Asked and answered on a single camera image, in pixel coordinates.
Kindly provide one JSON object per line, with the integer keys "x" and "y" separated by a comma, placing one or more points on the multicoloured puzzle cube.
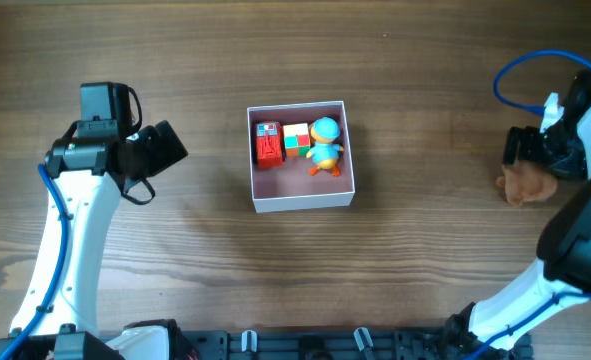
{"x": 296, "y": 139}

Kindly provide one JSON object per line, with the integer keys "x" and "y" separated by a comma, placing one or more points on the white cardboard box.
{"x": 290, "y": 186}

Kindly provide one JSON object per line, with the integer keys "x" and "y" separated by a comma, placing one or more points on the yellow duck toy blue hat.
{"x": 325, "y": 151}

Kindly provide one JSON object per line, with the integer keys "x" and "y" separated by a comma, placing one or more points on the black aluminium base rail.
{"x": 163, "y": 339}

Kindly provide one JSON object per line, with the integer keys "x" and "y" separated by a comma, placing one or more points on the brown plush capybara toy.
{"x": 524, "y": 182}

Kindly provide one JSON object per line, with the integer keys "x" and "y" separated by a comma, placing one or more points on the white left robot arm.
{"x": 88, "y": 171}

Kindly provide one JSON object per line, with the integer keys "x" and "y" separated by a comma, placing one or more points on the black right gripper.
{"x": 574, "y": 165}

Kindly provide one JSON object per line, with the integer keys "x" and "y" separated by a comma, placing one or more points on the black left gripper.
{"x": 167, "y": 148}

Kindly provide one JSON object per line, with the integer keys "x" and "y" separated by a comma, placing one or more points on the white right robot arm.
{"x": 559, "y": 278}

